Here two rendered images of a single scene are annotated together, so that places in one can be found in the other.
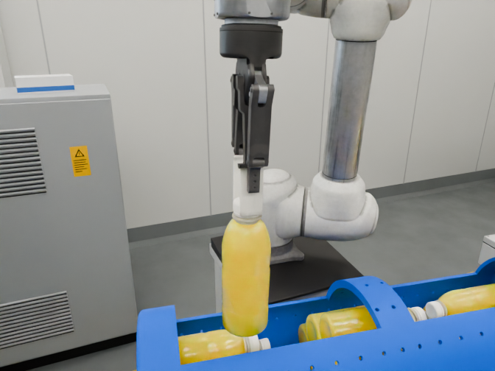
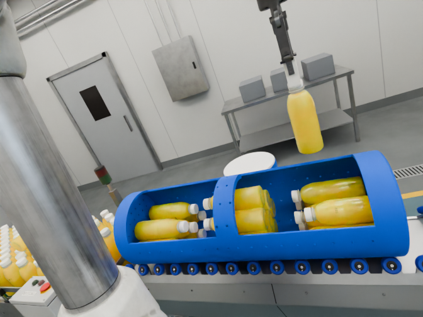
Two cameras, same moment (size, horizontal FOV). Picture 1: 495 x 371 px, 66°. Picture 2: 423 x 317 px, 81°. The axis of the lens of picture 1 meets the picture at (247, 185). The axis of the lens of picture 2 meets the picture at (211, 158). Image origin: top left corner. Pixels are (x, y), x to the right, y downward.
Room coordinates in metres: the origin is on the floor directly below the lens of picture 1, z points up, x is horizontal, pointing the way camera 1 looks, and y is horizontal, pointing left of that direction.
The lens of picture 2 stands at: (1.17, 0.19, 1.61)
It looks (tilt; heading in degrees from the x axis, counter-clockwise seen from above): 21 degrees down; 219
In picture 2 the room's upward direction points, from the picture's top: 22 degrees counter-clockwise
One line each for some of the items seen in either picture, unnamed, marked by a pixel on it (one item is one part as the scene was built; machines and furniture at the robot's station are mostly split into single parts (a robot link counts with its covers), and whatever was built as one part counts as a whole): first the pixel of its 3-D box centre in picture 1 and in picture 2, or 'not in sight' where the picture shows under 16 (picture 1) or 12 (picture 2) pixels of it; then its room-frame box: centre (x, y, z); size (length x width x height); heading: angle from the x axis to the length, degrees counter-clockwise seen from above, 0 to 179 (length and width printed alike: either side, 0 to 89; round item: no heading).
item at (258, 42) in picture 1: (250, 64); (276, 9); (0.49, 0.00, 1.65); 0.08 x 0.07 x 0.09; 13
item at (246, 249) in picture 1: (245, 270); (303, 119); (0.49, 0.00, 1.36); 0.07 x 0.07 x 0.19
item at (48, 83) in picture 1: (45, 83); not in sight; (1.89, 0.97, 1.48); 0.24 x 0.12 x 0.08; 120
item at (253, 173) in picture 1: (255, 174); not in sight; (0.45, -0.01, 1.52); 0.03 x 0.01 x 0.05; 13
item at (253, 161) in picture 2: not in sight; (248, 165); (0.15, -0.42, 1.03); 0.28 x 0.28 x 0.01
